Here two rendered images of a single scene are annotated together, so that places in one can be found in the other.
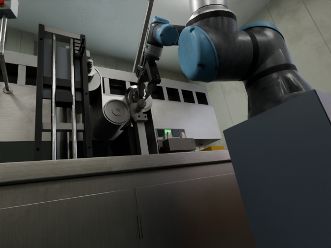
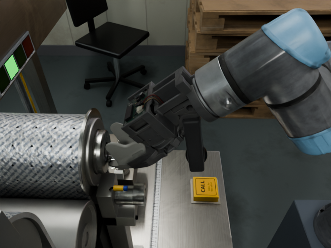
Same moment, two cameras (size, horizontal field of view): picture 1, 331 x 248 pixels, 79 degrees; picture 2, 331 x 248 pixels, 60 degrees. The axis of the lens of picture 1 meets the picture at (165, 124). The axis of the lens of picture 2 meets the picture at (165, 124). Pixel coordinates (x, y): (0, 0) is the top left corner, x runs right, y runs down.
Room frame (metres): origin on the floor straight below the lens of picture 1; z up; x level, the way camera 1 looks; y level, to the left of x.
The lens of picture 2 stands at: (0.61, 0.29, 1.62)
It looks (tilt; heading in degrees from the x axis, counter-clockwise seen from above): 43 degrees down; 307
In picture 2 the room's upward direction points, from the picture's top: straight up
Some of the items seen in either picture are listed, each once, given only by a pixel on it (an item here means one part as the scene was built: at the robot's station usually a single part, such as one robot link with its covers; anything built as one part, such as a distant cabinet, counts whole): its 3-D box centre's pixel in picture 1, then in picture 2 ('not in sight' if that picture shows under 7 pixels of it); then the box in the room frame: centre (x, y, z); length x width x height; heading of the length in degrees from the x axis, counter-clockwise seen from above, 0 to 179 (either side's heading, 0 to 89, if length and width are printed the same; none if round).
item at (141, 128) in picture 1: (141, 133); (125, 227); (0.85, 0.11, 1.05); 0.06 x 0.05 x 0.31; 35
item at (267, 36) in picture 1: (257, 56); not in sight; (0.44, -0.26, 1.07); 0.13 x 0.12 x 0.14; 109
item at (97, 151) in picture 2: (140, 97); (100, 151); (0.89, 0.10, 1.25); 0.07 x 0.02 x 0.07; 125
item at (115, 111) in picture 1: (109, 121); (8, 236); (0.93, 0.27, 1.18); 0.26 x 0.12 x 0.12; 35
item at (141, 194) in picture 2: (141, 104); (139, 193); (0.82, 0.09, 1.18); 0.04 x 0.02 x 0.04; 125
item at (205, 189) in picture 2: (212, 150); (205, 189); (0.80, -0.16, 0.91); 0.07 x 0.07 x 0.02; 35
